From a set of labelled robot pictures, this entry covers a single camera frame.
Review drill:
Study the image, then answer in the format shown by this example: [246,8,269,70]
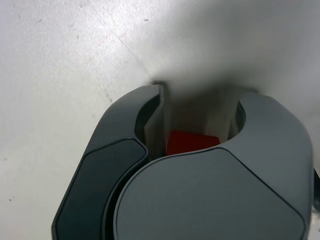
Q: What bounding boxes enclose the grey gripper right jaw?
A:
[104,93,315,240]

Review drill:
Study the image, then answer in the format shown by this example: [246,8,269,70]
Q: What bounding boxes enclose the red cube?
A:
[165,130,221,157]

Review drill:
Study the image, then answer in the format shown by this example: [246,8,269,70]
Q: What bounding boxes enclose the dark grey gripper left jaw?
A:
[51,84,168,240]

